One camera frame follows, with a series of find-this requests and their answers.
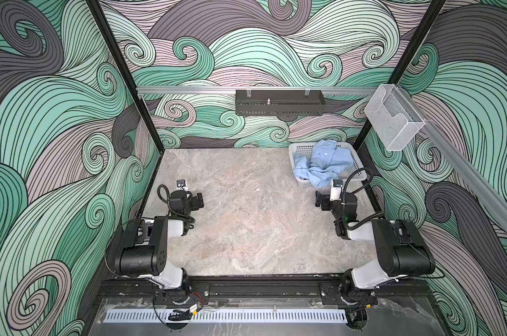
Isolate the light blue long sleeve shirt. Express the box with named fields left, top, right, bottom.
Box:
left=291, top=140, right=354, bottom=188

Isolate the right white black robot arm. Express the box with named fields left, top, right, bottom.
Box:
left=315, top=191, right=436, bottom=293

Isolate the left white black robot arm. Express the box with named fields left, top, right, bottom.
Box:
left=114, top=184, right=204, bottom=295

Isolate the white plastic laundry basket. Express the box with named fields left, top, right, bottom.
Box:
left=289, top=140, right=366, bottom=188

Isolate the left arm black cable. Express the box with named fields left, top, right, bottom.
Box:
left=157, top=183, right=196, bottom=224

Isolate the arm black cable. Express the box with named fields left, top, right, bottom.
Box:
left=340, top=167, right=385, bottom=232
left=157, top=183, right=196, bottom=224

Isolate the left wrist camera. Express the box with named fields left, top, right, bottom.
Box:
left=176, top=179, right=186, bottom=189

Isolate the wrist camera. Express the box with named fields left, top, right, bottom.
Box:
left=330, top=179, right=344, bottom=201
left=176, top=179, right=186, bottom=189

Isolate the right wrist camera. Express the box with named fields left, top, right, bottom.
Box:
left=330, top=179, right=344, bottom=201

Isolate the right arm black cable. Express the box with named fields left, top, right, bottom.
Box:
left=340, top=167, right=385, bottom=232

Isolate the clear plastic wall bin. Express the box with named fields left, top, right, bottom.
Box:
left=364, top=84, right=425, bottom=152

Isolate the black perforated wall tray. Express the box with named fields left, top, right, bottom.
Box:
left=235, top=89, right=326, bottom=118

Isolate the aluminium back wall rail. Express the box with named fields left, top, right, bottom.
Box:
left=136, top=85, right=377, bottom=96

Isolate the aluminium wall rail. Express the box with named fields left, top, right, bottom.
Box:
left=136, top=85, right=377, bottom=96
left=395, top=86, right=507, bottom=233

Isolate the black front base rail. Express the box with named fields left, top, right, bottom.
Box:
left=97, top=274, right=431, bottom=307

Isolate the white slotted cable duct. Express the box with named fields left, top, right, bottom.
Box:
left=103, top=308, right=347, bottom=324

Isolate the aluminium right wall rail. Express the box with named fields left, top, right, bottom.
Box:
left=395, top=86, right=507, bottom=233

